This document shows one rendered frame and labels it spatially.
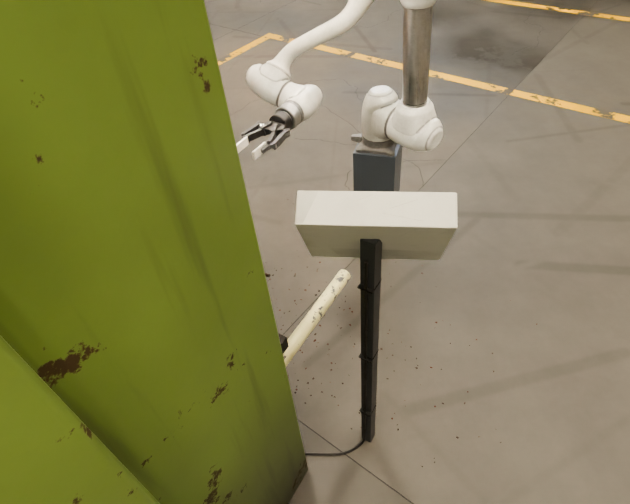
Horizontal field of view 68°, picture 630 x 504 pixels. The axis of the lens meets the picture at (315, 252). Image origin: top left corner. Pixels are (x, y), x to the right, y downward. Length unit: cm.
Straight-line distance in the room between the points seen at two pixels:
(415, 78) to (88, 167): 149
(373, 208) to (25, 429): 72
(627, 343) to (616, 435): 46
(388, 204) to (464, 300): 144
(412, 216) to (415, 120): 102
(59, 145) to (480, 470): 176
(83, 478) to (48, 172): 36
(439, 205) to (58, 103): 72
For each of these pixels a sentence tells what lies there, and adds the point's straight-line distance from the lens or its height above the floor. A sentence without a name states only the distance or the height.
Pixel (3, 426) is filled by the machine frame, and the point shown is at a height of 142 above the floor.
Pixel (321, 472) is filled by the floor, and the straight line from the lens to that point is 194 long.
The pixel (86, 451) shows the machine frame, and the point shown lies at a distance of 66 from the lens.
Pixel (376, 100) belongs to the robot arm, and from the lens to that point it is 211.
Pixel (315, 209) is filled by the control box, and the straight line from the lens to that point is 101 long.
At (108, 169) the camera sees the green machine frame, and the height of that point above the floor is 151.
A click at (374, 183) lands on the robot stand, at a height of 44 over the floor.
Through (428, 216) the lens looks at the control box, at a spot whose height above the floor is 117.
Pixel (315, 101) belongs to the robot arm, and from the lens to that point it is 178.
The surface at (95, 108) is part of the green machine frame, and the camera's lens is 61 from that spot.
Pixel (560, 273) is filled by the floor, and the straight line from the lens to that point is 265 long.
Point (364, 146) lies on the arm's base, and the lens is 223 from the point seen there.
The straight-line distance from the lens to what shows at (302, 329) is 146.
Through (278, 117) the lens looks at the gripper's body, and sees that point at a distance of 167.
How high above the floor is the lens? 183
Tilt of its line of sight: 45 degrees down
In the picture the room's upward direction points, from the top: 6 degrees counter-clockwise
